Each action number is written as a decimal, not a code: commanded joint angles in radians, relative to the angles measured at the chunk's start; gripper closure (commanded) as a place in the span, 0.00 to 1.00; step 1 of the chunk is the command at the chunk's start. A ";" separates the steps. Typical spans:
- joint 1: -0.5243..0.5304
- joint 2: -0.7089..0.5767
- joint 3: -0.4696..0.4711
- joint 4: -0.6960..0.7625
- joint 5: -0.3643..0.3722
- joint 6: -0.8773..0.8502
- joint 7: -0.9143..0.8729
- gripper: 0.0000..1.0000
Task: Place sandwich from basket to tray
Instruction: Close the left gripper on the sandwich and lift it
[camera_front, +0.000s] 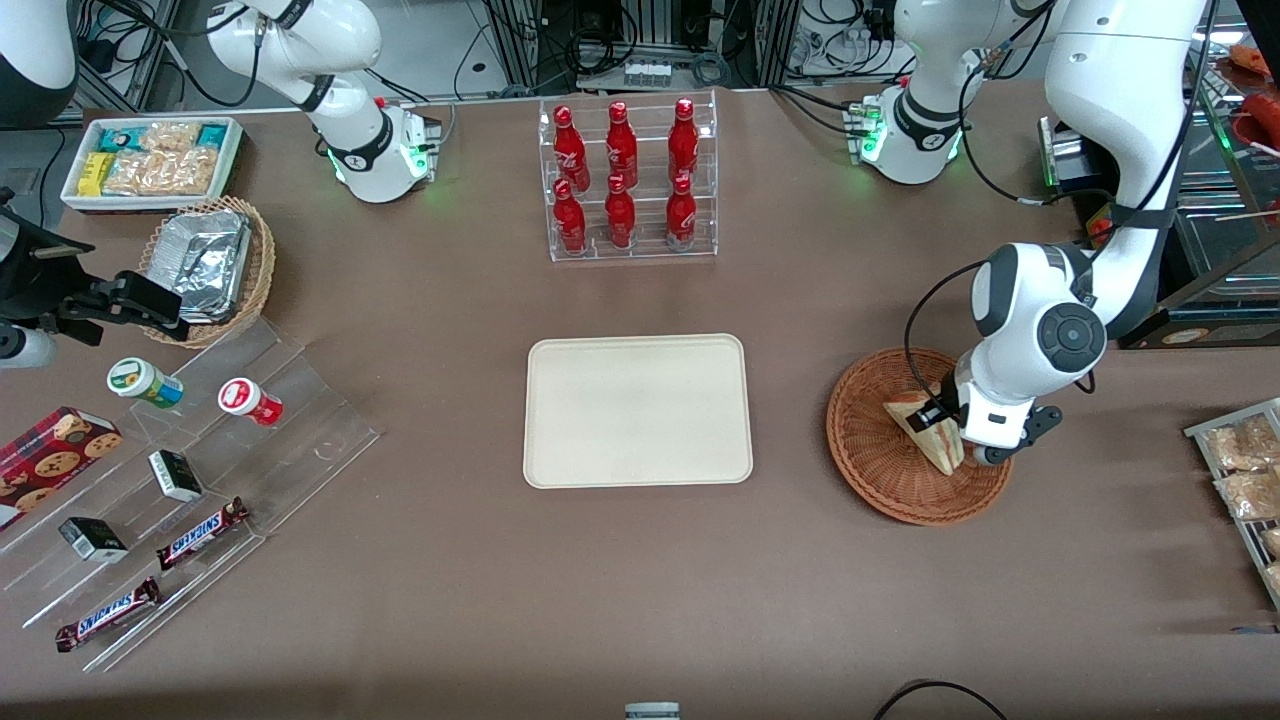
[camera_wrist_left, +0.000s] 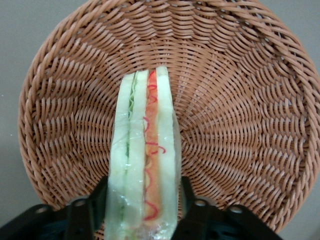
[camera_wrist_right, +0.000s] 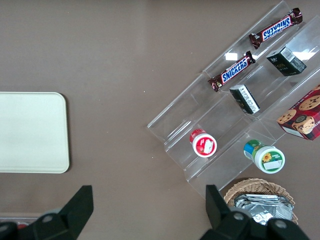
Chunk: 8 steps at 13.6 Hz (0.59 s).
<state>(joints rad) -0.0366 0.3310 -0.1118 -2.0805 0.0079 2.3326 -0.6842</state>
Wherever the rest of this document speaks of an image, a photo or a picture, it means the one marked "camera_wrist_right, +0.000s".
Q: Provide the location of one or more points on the red soda bottle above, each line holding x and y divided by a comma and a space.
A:
21, 226

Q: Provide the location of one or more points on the red lid jar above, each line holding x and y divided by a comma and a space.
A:
203, 146

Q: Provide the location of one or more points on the Snickers bar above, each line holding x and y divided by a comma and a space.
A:
233, 71
276, 28

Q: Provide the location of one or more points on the green lid jar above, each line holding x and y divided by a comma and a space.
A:
267, 157

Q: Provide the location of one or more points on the silver foil packets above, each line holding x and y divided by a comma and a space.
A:
262, 207

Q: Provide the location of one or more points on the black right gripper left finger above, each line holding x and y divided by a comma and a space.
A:
62, 220

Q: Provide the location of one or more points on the clear acrylic stepped display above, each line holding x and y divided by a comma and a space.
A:
225, 117

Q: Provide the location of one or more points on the cream rectangular tray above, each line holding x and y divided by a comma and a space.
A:
30, 132

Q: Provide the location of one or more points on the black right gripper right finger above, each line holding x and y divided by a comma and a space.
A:
225, 222

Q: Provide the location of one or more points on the clear acrylic bottle rack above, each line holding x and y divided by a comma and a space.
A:
15, 217

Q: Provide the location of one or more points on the light wicker basket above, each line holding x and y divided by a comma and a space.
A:
262, 185

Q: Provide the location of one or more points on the small dark box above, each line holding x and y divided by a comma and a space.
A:
246, 100
285, 61

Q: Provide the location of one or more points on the red cookie box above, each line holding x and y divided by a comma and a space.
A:
302, 117

